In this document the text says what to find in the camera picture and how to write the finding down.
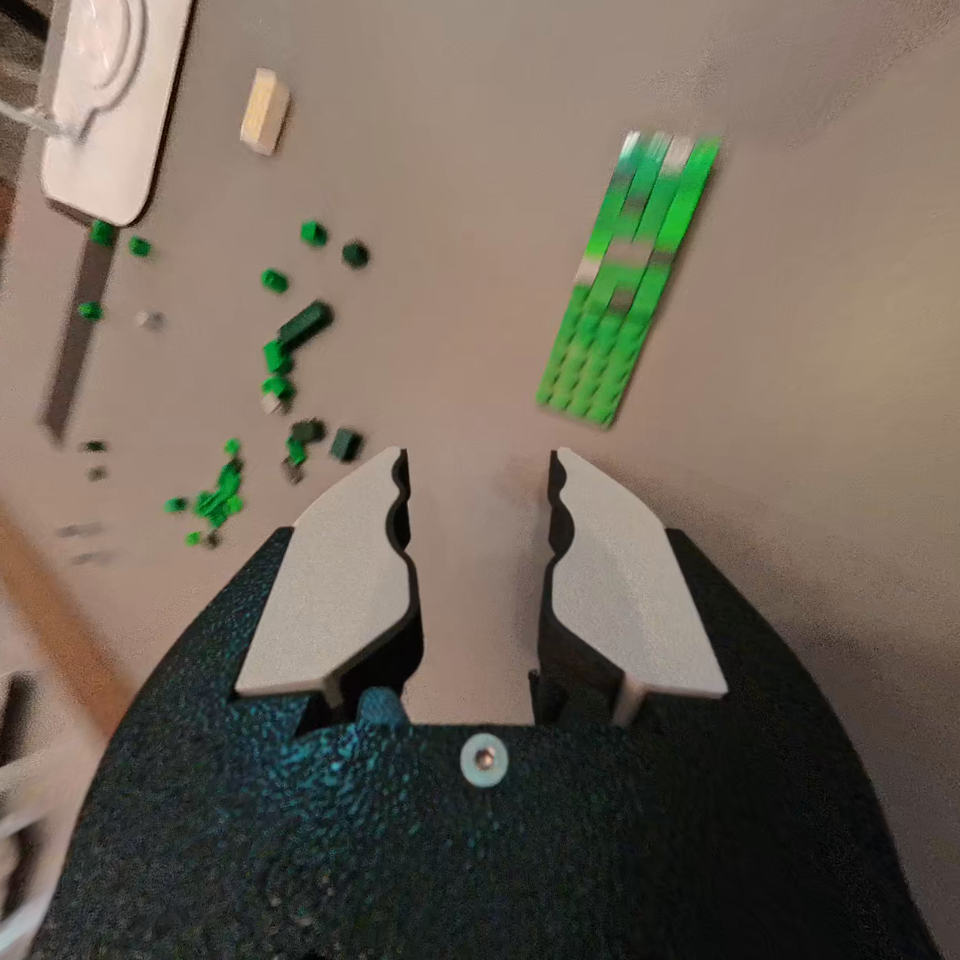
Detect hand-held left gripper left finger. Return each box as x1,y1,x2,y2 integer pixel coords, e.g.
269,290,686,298
234,447,423,712

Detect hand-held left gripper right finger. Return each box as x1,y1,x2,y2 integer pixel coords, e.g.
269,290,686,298
534,447,730,729

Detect green bricks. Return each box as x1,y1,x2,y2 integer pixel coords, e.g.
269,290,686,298
75,217,370,550

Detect green brick baseplate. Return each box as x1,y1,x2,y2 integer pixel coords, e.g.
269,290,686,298
535,130,723,431

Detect dark grey strip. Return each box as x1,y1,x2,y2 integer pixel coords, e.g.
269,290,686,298
37,217,115,445

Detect cream brick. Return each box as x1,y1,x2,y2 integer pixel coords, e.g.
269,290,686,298
240,67,292,157

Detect white tray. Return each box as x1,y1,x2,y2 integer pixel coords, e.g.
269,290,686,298
41,0,198,228

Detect clear glass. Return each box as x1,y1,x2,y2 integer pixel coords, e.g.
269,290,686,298
30,0,148,142

